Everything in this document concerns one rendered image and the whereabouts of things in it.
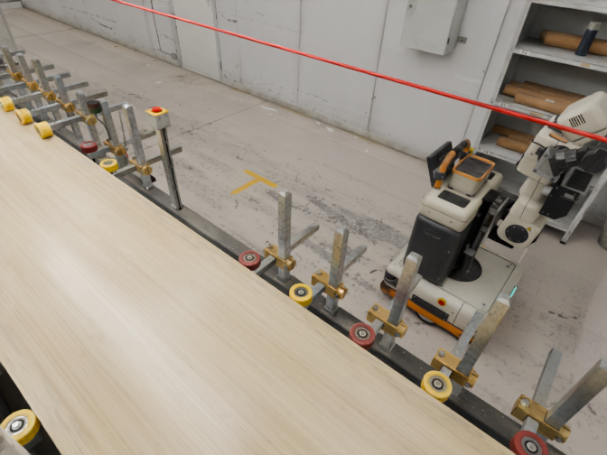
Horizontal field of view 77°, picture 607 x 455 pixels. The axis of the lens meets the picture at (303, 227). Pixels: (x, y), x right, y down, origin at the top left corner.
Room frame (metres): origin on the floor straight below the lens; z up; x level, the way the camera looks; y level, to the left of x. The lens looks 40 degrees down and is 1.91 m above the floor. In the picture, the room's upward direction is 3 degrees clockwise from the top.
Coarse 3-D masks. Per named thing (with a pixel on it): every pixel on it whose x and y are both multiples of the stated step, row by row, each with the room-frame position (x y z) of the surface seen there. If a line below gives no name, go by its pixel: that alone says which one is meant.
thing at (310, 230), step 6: (306, 228) 1.29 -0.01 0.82; (312, 228) 1.30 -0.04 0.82; (318, 228) 1.32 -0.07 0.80; (300, 234) 1.25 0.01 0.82; (306, 234) 1.26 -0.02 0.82; (312, 234) 1.29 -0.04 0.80; (294, 240) 1.21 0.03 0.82; (300, 240) 1.22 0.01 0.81; (294, 246) 1.19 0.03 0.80; (270, 258) 1.09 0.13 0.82; (264, 264) 1.06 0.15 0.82; (270, 264) 1.08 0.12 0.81; (258, 270) 1.03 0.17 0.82; (264, 270) 1.05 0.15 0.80
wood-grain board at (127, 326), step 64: (0, 128) 1.93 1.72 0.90; (0, 192) 1.34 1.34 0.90; (64, 192) 1.36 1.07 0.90; (128, 192) 1.39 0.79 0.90; (0, 256) 0.95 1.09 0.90; (64, 256) 0.97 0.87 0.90; (128, 256) 0.99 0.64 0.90; (192, 256) 1.00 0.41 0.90; (0, 320) 0.68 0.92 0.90; (64, 320) 0.70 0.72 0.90; (128, 320) 0.71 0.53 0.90; (192, 320) 0.72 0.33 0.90; (256, 320) 0.73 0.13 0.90; (320, 320) 0.75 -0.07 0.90; (64, 384) 0.50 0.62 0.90; (128, 384) 0.51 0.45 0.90; (192, 384) 0.51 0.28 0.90; (256, 384) 0.52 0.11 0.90; (320, 384) 0.53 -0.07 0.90; (384, 384) 0.54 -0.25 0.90; (64, 448) 0.34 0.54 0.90; (128, 448) 0.35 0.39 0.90; (192, 448) 0.35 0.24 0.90; (256, 448) 0.36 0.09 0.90; (320, 448) 0.37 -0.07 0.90; (384, 448) 0.38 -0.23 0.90; (448, 448) 0.38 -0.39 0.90
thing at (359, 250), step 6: (360, 246) 1.17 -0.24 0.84; (366, 246) 1.17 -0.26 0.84; (354, 252) 1.13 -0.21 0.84; (360, 252) 1.14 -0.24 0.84; (348, 258) 1.10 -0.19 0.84; (354, 258) 1.10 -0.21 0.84; (348, 264) 1.07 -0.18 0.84; (312, 288) 0.93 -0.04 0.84; (318, 288) 0.93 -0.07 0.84; (318, 294) 0.91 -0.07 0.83; (312, 300) 0.89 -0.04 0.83; (306, 306) 0.86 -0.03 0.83
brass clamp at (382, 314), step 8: (376, 304) 0.86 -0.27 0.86; (368, 312) 0.83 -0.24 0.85; (376, 312) 0.82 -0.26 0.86; (384, 312) 0.83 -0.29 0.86; (384, 320) 0.79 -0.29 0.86; (384, 328) 0.79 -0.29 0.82; (392, 328) 0.77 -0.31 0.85; (400, 328) 0.77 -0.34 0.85; (392, 336) 0.77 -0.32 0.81; (400, 336) 0.75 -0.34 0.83
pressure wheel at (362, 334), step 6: (354, 324) 0.73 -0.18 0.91; (360, 324) 0.73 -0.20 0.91; (366, 324) 0.74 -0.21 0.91; (354, 330) 0.71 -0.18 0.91; (360, 330) 0.71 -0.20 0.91; (366, 330) 0.71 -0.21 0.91; (372, 330) 0.71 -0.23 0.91; (354, 336) 0.69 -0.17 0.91; (360, 336) 0.69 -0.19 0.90; (366, 336) 0.69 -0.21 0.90; (372, 336) 0.69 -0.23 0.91; (360, 342) 0.67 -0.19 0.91; (366, 342) 0.67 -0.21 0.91; (372, 342) 0.68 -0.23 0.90; (366, 348) 0.66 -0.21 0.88
